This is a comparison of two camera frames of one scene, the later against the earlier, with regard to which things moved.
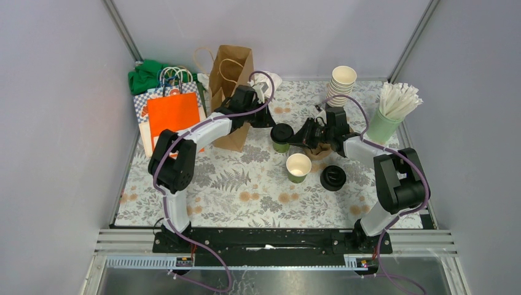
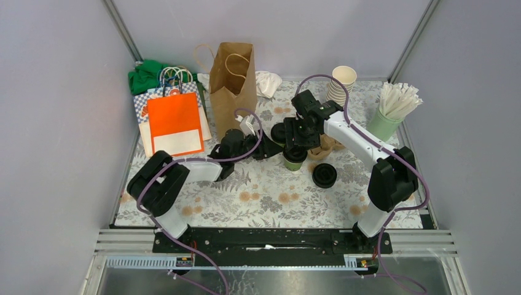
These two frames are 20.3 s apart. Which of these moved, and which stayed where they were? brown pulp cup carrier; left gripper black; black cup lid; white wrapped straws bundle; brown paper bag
Moved: left gripper black
Stayed: brown pulp cup carrier; black cup lid; brown paper bag; white wrapped straws bundle
